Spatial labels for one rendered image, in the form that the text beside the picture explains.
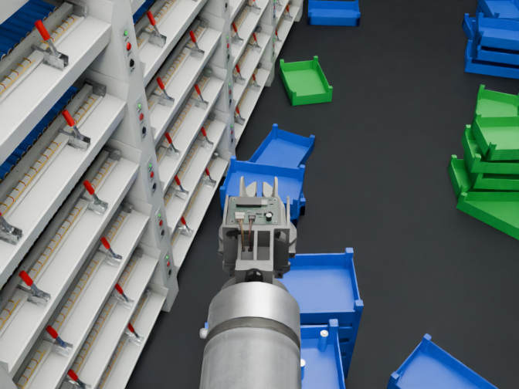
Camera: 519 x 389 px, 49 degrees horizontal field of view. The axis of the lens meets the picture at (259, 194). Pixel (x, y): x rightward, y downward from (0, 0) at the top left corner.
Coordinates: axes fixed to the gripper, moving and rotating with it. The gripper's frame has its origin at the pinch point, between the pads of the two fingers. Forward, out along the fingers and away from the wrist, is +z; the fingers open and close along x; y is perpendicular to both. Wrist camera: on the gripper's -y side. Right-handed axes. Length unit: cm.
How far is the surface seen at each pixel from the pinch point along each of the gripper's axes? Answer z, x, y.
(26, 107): 27.3, 40.9, -4.5
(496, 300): 74, -81, -109
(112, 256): 45, 39, -60
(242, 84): 158, 11, -72
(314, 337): 25, -13, -64
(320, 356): 20, -14, -65
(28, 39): 42, 44, 1
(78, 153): 40, 39, -23
